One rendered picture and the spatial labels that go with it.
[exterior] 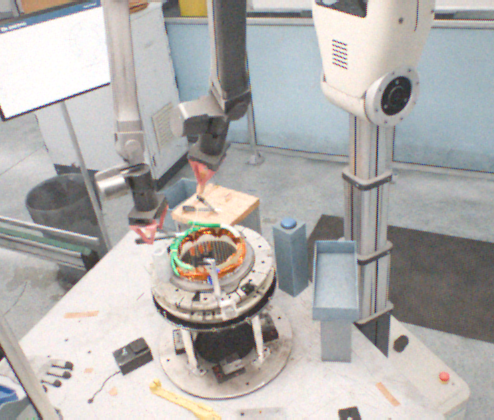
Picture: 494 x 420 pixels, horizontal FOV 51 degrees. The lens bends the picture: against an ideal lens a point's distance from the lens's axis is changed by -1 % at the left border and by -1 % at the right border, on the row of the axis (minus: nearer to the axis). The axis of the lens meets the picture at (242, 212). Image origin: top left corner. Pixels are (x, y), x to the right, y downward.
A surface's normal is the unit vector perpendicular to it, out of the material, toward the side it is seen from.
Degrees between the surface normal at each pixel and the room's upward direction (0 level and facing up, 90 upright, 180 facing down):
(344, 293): 0
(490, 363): 0
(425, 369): 0
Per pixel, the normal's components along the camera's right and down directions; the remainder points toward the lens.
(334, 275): -0.11, -0.81
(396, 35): 0.47, 0.70
